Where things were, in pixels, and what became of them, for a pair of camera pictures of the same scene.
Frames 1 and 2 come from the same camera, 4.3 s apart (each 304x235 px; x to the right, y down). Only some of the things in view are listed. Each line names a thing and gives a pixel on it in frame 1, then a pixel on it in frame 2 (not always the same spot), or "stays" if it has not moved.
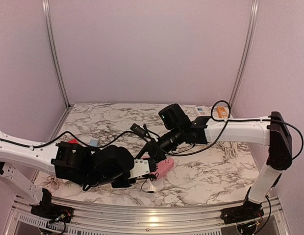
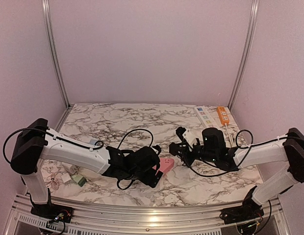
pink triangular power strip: x=164 y=167 stays
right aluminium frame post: x=247 y=52 stays
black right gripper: x=150 y=147 to x=184 y=150
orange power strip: x=221 y=111 stays
